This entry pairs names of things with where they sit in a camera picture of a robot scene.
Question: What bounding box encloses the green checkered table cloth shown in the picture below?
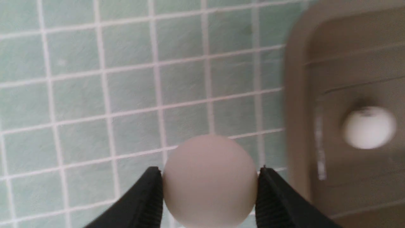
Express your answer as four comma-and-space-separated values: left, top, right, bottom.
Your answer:
0, 0, 315, 228

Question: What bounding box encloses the olive green plastic bin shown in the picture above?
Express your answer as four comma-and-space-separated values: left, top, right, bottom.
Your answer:
284, 0, 405, 228

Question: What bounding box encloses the white ping-pong ball with logo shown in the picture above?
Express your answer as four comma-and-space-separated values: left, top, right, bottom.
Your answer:
342, 106, 397, 150

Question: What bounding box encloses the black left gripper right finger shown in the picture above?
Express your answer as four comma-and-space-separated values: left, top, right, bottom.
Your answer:
255, 167, 341, 228

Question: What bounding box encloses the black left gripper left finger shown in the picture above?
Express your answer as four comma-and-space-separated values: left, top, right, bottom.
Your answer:
85, 167, 163, 228

